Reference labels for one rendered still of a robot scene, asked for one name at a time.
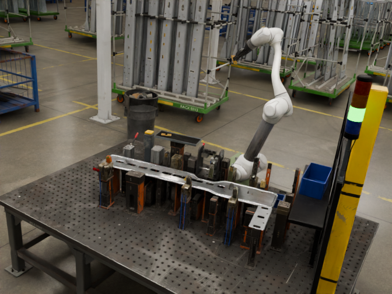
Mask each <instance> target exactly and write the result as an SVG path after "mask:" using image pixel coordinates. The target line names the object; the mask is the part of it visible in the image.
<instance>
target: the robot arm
mask: <svg viewBox="0 0 392 294"><path fill-rule="evenodd" d="M283 35H284V33H283V31H282V30H281V29H280V28H277V27H273V28H267V27H263V28H262V29H260V30H258V31H257V32H255V33H254V35H253V36H252V38H251V39H249V40H248V42H247V43H246V44H245V46H244V47H243V48H242V49H241V48H240V49H239V51H238V52H237V53H236V55H235V56H234V57H233V60H234V61H235V60H236V61H237V60H238V59H239V58H240V57H243V56H245V55H246V54H248V53H249V52H251V51H253V50H255V49H256V48H257V47H258V46H260V45H263V44H265V43H268V44H269V45H270V46H272V47H273V49H274V52H275V55H274V62H273V66H272V74H271V78H272V85H273V88H274V95H275V99H272V100H270V101H268V102H267V103H266V104H265V106H264V108H263V114H262V121H261V123H260V125H259V127H258V128H257V130H256V132H255V134H254V136H253V138H252V140H251V142H250V144H249V146H248V148H247V150H246V152H245V154H242V155H240V156H239V157H236V158H235V160H236V162H235V163H232V165H233V166H234V167H236V168H237V173H236V181H239V182H242V181H244V180H247V179H250V175H251V174H252V169H253V163H254V158H255V157H258V158H260V164H259V167H258V171H257V173H259V172H260V171H262V170H263V169H264V168H265V167H266V165H267V158H266V157H265V156H264V155H263V154H261V153H259V152H260V150H261V148H262V147H263V145H264V143H265V141H266V139H267V137H268V136H269V134H270V132H271V130H272V128H273V126H274V124H276V123H277V122H278V121H279V120H280V119H281V117H282V116H283V117H289V116H291V115H292V113H293V106H292V102H291V99H290V97H289V95H288V93H287V91H286V89H285V88H284V86H283V84H282V82H281V80H280V77H279V70H280V64H281V54H282V52H281V41H282V40H281V39H282V37H283Z"/></svg>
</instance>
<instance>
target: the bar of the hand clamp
mask: <svg viewBox="0 0 392 294"><path fill-rule="evenodd" d="M259 161H260V158H259V157H255V158H254V163H253V169H252V174H251V180H252V176H253V175H254V174H255V179H254V181H255V180H256V177H257V171H258V164H259Z"/></svg>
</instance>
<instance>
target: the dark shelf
mask: <svg viewBox="0 0 392 294"><path fill-rule="evenodd" d="M308 166H309V165H307V164H306V165H305V168H304V171H303V174H304V173H305V171H306V169H307V167H308ZM303 174H302V176H303ZM332 175H333V170H332V171H331V176H330V180H329V184H328V186H327V188H326V190H325V193H324V195H323V197H322V199H321V200H320V199H316V198H312V197H308V196H305V195H302V194H299V190H300V185H301V181H302V178H301V180H300V183H299V187H298V189H297V193H296V196H295V199H294V202H293V205H292V209H291V211H290V214H289V218H288V222H289V223H293V224H296V225H300V226H304V227H307V228H312V229H316V230H319V231H323V226H324V220H325V215H326V209H327V202H328V196H329V192H330V185H331V179H332Z"/></svg>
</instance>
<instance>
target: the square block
mask: <svg viewBox="0 0 392 294"><path fill-rule="evenodd" d="M290 207H291V203H290V202H285V201H279V203H278V206H277V209H276V218H275V225H274V231H273V235H272V241H271V246H270V248H269V249H270V250H272V251H276V252H279V253H281V251H282V247H283V245H282V244H283V240H284V234H285V229H286V223H287V219H288V214H289V210H290Z"/></svg>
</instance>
